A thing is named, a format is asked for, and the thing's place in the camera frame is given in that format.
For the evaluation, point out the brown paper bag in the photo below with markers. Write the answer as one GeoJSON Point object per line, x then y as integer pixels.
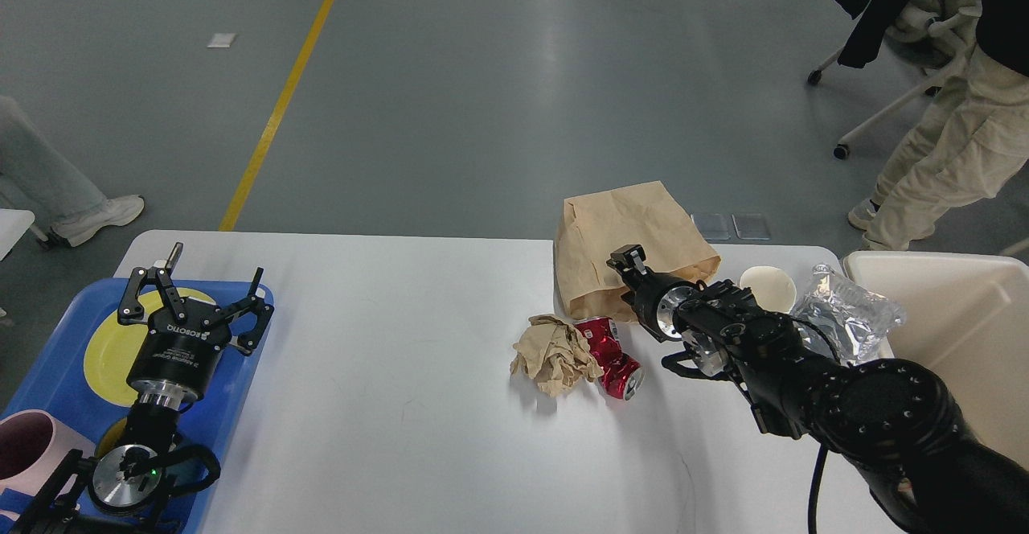
{"type": "Point", "coordinates": [595, 225]}

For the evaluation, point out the white paper cup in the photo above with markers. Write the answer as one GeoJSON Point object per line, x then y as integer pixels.
{"type": "Point", "coordinates": [773, 289]}

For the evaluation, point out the white wheeled chair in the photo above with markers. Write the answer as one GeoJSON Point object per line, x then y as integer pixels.
{"type": "Point", "coordinates": [929, 35]}

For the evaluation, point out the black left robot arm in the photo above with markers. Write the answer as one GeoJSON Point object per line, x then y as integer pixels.
{"type": "Point", "coordinates": [63, 504]}

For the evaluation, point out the passer-by white shoe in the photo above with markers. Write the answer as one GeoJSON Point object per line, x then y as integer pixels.
{"type": "Point", "coordinates": [78, 209]}

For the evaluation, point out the small white side table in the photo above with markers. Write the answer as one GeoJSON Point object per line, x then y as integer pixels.
{"type": "Point", "coordinates": [14, 223]}

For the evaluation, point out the crumpled brown paper ball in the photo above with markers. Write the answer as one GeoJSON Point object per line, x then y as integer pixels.
{"type": "Point", "coordinates": [555, 355]}

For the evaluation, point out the white cart leg with caster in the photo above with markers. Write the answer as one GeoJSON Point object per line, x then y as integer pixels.
{"type": "Point", "coordinates": [45, 240]}

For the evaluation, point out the person in beige trousers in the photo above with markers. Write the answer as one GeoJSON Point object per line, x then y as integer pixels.
{"type": "Point", "coordinates": [968, 143]}

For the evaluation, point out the crushed clear plastic bottle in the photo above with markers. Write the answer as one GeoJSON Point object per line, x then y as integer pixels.
{"type": "Point", "coordinates": [845, 321]}

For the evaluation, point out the pink ribbed mug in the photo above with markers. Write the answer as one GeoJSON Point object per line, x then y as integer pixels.
{"type": "Point", "coordinates": [33, 444]}

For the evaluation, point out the crushed red soda can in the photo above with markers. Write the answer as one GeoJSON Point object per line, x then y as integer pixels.
{"type": "Point", "coordinates": [622, 375]}

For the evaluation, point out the beige plastic bin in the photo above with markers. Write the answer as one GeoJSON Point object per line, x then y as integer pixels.
{"type": "Point", "coordinates": [967, 320]}

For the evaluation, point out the clear floor plate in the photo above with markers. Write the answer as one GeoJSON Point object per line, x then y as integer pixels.
{"type": "Point", "coordinates": [751, 227]}
{"type": "Point", "coordinates": [713, 227]}

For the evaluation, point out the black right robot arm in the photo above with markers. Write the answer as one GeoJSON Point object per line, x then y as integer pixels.
{"type": "Point", "coordinates": [893, 420]}

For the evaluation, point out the blue plastic tray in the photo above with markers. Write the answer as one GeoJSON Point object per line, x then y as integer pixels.
{"type": "Point", "coordinates": [56, 381]}

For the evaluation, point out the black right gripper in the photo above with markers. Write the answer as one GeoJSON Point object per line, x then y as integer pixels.
{"type": "Point", "coordinates": [653, 297]}

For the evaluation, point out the clear floor plate right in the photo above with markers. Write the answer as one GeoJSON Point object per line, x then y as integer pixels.
{"type": "Point", "coordinates": [751, 227]}

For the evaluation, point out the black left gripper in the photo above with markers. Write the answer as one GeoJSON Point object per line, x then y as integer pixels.
{"type": "Point", "coordinates": [175, 357]}

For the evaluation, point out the yellow plastic plate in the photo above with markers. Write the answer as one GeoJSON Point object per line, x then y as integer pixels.
{"type": "Point", "coordinates": [112, 348]}

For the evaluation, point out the clear floor plate left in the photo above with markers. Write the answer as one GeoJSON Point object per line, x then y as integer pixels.
{"type": "Point", "coordinates": [713, 227]}

